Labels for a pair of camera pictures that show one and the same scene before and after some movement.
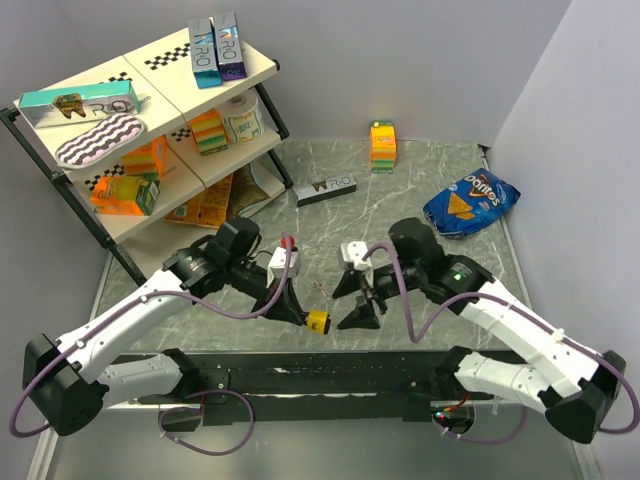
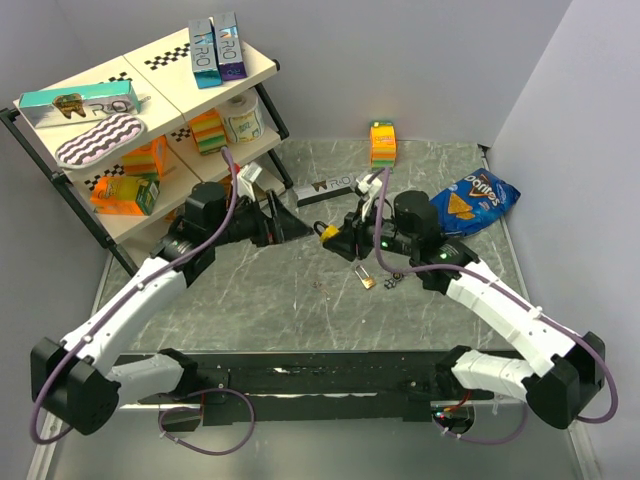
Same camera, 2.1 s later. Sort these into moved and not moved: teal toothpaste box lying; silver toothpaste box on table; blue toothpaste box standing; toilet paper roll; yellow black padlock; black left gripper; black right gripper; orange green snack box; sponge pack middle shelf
Moved: yellow black padlock; black right gripper; black left gripper
Not moved: toilet paper roll; orange green snack box; teal toothpaste box lying; sponge pack middle shelf; blue toothpaste box standing; silver toothpaste box on table
